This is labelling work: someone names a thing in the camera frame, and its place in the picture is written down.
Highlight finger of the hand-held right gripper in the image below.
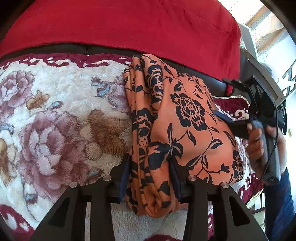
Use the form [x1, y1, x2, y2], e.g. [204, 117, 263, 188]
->
[222, 78, 250, 93]
[213, 110, 252, 140]

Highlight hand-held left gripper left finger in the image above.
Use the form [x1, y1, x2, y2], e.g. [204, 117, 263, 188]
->
[30, 153, 132, 241]

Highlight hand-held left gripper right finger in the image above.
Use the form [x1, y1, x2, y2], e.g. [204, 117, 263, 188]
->
[169, 157, 267, 241]

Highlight orange black floral garment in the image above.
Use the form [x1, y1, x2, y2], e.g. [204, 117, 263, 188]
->
[123, 53, 246, 218]

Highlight person's right forearm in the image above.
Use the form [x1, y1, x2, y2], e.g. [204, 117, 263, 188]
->
[263, 166, 296, 241]

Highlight person's right hand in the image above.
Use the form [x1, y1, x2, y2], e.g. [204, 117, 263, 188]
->
[246, 122, 287, 173]

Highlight black metal railing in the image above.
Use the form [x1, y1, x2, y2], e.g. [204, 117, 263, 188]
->
[276, 67, 296, 96]

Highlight white side furniture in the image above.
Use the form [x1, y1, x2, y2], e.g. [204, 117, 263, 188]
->
[239, 23, 259, 59]

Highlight beige dotted curtain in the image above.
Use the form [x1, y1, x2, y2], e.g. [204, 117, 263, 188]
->
[245, 4, 288, 54]

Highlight floral fleece blanket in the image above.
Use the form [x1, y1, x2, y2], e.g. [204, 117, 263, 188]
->
[0, 53, 266, 241]

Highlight dark leather sofa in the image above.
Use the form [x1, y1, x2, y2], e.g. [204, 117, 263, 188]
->
[0, 42, 287, 105]

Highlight red pillow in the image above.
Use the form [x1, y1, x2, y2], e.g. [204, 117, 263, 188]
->
[0, 0, 242, 81]

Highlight white braided cord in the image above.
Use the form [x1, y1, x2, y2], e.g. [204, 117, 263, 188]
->
[211, 95, 250, 107]

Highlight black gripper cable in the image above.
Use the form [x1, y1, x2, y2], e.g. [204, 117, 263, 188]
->
[264, 124, 279, 178]

